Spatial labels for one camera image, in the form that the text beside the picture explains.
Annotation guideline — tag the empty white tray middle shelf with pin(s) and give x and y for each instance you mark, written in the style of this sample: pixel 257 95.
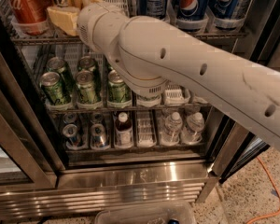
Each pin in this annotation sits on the empty white tray middle shelf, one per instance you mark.
pixel 175 95

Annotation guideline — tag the fridge sliding door right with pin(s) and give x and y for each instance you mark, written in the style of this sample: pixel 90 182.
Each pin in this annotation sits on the fridge sliding door right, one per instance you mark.
pixel 241 147

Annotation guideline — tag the clear water bottle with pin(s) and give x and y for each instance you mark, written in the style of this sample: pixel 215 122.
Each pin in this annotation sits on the clear water bottle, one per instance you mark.
pixel 193 129
pixel 172 127

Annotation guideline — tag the silver blue can back left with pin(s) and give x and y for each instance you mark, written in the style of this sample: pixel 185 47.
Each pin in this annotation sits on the silver blue can back left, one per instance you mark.
pixel 70 118

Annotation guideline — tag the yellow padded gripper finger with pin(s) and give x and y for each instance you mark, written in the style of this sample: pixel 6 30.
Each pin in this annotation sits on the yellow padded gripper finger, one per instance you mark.
pixel 89 2
pixel 65 18

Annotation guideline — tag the green can front left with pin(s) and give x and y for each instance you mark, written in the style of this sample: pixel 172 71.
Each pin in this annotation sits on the green can front left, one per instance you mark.
pixel 53 86

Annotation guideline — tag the clear water bottle left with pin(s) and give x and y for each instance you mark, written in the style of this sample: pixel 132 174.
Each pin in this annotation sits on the clear water bottle left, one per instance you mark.
pixel 172 127

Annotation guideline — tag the red cola can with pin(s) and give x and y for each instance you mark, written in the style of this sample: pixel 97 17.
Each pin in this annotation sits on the red cola can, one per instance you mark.
pixel 30 16

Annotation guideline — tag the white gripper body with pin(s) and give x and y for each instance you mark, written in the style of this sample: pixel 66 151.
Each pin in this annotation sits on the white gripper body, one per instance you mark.
pixel 86 20

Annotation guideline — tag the dark drink bottle white cap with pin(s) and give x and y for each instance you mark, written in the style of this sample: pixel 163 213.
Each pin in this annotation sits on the dark drink bottle white cap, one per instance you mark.
pixel 124 131

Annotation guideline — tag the silver blue can front left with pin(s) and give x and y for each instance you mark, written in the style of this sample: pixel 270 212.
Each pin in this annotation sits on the silver blue can front left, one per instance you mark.
pixel 70 131

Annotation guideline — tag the silver blue can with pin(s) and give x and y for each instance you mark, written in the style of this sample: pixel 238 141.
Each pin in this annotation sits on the silver blue can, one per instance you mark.
pixel 70 118
pixel 70 131
pixel 97 118
pixel 98 137

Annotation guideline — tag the empty white tray shelf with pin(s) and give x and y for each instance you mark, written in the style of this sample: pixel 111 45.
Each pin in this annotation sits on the empty white tray shelf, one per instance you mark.
pixel 175 95
pixel 145 130

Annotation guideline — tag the empty white tray bottom shelf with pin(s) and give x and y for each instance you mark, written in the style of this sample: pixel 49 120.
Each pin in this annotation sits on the empty white tray bottom shelf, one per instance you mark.
pixel 145 130

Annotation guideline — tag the stainless steel fridge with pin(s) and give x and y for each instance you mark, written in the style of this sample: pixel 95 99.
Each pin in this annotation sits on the stainless steel fridge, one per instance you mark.
pixel 93 180

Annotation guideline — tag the white diet can front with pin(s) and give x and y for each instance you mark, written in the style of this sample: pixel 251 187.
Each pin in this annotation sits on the white diet can front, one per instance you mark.
pixel 148 102

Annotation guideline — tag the clear water bottle right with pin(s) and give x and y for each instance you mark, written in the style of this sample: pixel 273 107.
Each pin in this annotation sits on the clear water bottle right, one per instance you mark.
pixel 193 129

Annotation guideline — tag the blue can label side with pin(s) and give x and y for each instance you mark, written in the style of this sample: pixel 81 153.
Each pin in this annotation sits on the blue can label side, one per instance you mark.
pixel 152 8

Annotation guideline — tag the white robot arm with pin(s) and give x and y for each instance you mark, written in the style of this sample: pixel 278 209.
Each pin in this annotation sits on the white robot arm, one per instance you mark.
pixel 147 53

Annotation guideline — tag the green can back left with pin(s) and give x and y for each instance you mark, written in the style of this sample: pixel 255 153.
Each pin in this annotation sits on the green can back left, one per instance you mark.
pixel 61 66

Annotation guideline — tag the green can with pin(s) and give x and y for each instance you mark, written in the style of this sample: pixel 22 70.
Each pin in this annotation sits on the green can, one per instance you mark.
pixel 86 88
pixel 89 64
pixel 61 66
pixel 118 91
pixel 53 86

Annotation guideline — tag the fridge glass door left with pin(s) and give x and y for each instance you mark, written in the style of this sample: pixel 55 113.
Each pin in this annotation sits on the fridge glass door left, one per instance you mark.
pixel 24 168

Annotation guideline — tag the clear plastic bin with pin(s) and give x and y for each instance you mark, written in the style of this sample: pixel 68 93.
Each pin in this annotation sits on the clear plastic bin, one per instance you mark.
pixel 172 212

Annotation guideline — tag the blue pepsi can middle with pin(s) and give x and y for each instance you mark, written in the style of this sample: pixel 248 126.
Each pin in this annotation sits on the blue pepsi can middle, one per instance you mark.
pixel 190 12

